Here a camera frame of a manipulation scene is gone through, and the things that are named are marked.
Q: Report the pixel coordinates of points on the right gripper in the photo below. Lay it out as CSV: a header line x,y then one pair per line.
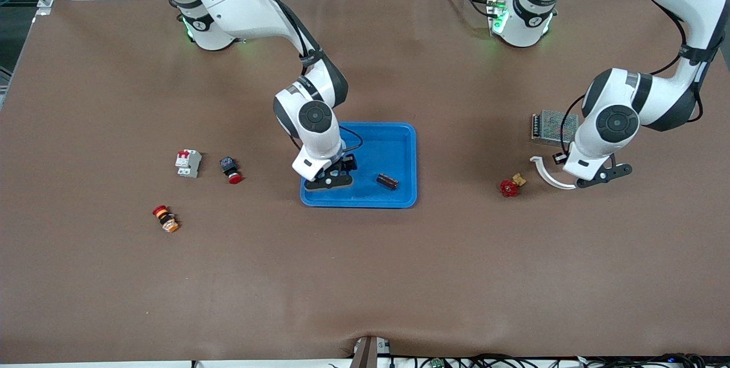
x,y
349,162

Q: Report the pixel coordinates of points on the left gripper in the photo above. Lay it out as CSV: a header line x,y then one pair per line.
x,y
560,158

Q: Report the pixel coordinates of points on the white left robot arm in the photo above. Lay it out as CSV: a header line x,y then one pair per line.
x,y
617,124

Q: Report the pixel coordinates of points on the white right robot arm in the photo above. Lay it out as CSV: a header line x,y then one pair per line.
x,y
315,117

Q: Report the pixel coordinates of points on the white half-round pipe clamp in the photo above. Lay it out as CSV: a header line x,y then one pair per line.
x,y
544,177

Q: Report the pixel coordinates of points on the metal mesh power supply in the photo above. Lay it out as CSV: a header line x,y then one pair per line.
x,y
547,128

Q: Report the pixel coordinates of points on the blue plastic tray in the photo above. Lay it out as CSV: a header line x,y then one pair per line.
x,y
376,145

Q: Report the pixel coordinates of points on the black red emergency stop button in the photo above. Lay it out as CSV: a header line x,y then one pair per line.
x,y
231,171

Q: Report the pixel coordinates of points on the white circuit breaker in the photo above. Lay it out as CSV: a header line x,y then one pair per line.
x,y
188,164

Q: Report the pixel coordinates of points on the red yellow orange push button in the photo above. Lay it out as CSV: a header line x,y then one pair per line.
x,y
165,218

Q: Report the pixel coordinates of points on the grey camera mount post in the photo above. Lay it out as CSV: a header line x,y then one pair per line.
x,y
365,354

